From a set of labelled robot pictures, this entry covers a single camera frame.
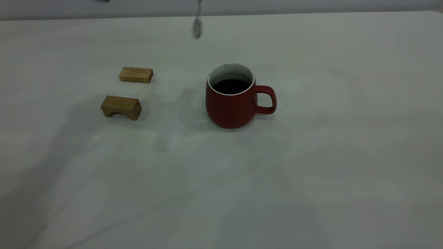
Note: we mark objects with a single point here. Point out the red ceramic mug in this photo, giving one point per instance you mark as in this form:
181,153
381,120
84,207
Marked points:
230,110

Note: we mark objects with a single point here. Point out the flat rectangular wooden block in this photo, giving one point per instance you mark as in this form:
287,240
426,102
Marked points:
135,75

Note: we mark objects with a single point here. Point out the arched wooden block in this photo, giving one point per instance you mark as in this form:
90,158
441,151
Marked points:
121,103

